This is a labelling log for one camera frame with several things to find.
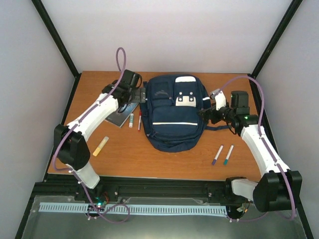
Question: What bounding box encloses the purple capped white marker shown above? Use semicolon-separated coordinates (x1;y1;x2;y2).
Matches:
212;145;223;165

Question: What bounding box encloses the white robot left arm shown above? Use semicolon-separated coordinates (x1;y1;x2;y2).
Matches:
52;70;146;201

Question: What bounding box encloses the dark blue Wuthering Heights book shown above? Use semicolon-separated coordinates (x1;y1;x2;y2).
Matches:
105;103;139;127

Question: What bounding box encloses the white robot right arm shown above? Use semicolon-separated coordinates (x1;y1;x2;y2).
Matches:
198;89;302;218

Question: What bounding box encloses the green capped white marker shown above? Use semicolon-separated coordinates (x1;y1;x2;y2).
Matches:
223;144;234;165

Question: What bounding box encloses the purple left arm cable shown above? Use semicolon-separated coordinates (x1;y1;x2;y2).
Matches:
52;47;130;224

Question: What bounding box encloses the black frame post left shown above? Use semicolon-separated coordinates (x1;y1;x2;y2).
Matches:
31;0;82;78

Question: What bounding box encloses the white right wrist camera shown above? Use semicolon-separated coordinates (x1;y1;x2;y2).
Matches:
209;89;227;111

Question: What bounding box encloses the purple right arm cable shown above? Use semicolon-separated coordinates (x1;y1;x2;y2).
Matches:
219;76;297;222

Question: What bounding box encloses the black frame post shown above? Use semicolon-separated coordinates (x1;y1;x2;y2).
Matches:
251;0;303;79
31;0;82;78

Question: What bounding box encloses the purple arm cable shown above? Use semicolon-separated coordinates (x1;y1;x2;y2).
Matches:
52;47;130;224
219;76;297;222

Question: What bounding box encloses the yellow highlighter pen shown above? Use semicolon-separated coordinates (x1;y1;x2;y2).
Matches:
92;136;109;157

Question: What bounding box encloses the black frame post right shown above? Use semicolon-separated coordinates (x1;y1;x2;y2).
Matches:
251;0;303;79

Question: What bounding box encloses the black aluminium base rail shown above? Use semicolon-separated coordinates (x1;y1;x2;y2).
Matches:
31;174;247;205

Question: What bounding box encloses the red capped white marker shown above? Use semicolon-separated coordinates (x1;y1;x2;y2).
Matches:
138;110;142;132

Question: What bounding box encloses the white green glue stick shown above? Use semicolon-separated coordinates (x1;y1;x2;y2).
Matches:
129;113;134;128

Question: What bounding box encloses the light blue slotted cable duct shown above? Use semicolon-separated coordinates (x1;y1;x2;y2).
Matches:
38;202;227;217

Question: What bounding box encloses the navy blue student backpack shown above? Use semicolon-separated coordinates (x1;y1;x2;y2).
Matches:
140;74;227;153

